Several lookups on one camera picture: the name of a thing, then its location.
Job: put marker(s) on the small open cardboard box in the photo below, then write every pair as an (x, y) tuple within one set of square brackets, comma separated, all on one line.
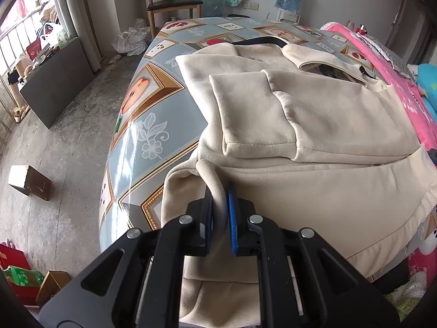
[(53, 285)]

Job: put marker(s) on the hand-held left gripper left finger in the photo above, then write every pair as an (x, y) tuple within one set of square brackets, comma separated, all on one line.
[(205, 218)]

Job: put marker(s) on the white plastic bag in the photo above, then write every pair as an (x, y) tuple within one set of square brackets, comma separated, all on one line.
[(131, 41)]

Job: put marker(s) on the wall socket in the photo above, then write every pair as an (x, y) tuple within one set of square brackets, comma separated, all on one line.
[(251, 6)]

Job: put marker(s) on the green fluffy cloth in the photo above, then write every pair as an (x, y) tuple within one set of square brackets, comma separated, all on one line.
[(403, 288)]

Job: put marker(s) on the dark grey board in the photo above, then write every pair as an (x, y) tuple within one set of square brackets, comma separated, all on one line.
[(58, 82)]

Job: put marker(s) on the blue plush toy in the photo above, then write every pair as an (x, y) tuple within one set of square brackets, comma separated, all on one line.
[(428, 85)]

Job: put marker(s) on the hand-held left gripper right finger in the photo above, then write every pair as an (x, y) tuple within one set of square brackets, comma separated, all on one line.
[(233, 222)]

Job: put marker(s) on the wooden chair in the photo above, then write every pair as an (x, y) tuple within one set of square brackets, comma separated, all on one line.
[(174, 5)]

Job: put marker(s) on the white bag with green print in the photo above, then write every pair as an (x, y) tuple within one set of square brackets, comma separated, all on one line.
[(54, 36)]

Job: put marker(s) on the brown cardboard box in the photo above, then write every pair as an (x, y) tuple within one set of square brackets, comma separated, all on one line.
[(30, 181)]

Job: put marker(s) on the silver quilted cloth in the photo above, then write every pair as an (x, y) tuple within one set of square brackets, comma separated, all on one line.
[(389, 53)]

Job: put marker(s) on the beige coat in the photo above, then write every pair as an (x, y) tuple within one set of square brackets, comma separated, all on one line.
[(324, 126)]

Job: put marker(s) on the red box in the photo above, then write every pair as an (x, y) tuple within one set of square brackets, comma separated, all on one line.
[(13, 259), (33, 49)]

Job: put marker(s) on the fruit print tablecloth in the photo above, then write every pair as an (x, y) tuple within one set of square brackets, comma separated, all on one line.
[(160, 109)]

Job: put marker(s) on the pink printed blanket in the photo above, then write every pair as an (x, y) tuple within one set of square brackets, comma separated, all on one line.
[(403, 95)]

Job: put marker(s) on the clear plastic jug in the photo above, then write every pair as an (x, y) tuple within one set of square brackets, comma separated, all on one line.
[(213, 6)]

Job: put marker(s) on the green plastic bottle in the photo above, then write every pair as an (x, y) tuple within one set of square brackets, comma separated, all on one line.
[(22, 276)]

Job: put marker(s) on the small red container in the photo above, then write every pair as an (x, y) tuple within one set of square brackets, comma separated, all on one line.
[(362, 29)]

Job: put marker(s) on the white water dispenser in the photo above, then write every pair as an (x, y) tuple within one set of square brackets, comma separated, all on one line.
[(288, 16)]

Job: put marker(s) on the grey curtain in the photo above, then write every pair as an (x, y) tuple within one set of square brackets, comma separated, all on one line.
[(85, 17)]

